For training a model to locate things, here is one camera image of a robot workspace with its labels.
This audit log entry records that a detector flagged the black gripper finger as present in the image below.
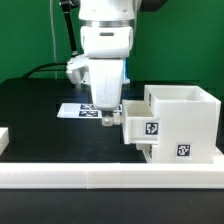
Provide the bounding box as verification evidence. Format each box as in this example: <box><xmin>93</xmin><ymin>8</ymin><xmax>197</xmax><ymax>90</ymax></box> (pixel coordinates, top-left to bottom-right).
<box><xmin>102</xmin><ymin>111</ymin><xmax>113</xmax><ymax>126</ymax></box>

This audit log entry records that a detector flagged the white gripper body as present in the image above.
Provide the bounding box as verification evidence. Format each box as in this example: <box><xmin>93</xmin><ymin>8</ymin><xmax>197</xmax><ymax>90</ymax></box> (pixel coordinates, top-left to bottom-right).
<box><xmin>81</xmin><ymin>26</ymin><xmax>133</xmax><ymax>111</ymax></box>

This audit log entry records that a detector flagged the white drawer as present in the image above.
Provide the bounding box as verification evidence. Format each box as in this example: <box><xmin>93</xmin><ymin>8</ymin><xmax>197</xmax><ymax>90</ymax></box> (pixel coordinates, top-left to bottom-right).
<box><xmin>112</xmin><ymin>100</ymin><xmax>160</xmax><ymax>144</ymax></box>
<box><xmin>136</xmin><ymin>144</ymin><xmax>158</xmax><ymax>163</ymax></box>

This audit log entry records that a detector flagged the white drawer cabinet box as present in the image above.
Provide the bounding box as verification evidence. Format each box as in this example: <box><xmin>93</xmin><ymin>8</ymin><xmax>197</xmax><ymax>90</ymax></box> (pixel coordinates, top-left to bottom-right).
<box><xmin>144</xmin><ymin>85</ymin><xmax>221</xmax><ymax>164</ymax></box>

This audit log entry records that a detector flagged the white drawer front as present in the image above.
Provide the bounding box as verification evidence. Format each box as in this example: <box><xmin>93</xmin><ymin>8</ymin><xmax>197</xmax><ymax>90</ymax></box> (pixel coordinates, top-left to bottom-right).
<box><xmin>136</xmin><ymin>144</ymin><xmax>158</xmax><ymax>163</ymax></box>

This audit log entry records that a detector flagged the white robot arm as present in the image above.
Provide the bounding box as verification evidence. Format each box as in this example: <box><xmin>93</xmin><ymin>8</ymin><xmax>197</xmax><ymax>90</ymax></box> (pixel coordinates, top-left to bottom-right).
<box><xmin>66</xmin><ymin>0</ymin><xmax>168</xmax><ymax>126</ymax></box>

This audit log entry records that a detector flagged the white marker sheet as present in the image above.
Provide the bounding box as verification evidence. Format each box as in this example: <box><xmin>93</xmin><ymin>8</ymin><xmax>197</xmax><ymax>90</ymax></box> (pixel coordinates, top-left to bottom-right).
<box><xmin>56</xmin><ymin>102</ymin><xmax>124</xmax><ymax>119</ymax></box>

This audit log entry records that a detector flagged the white block left edge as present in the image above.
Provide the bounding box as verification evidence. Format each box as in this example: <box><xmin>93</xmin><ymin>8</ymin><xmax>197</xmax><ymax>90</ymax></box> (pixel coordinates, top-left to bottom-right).
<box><xmin>0</xmin><ymin>127</ymin><xmax>9</xmax><ymax>155</ymax></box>

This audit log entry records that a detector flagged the black cable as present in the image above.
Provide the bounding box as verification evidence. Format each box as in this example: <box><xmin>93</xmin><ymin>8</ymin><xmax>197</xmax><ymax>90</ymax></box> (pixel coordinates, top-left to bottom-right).
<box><xmin>21</xmin><ymin>0</ymin><xmax>82</xmax><ymax>79</ymax></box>

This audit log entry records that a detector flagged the white corner fence rail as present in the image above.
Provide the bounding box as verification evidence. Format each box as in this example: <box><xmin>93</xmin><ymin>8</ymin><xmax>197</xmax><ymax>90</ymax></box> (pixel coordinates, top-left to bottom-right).
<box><xmin>0</xmin><ymin>151</ymin><xmax>224</xmax><ymax>189</ymax></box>

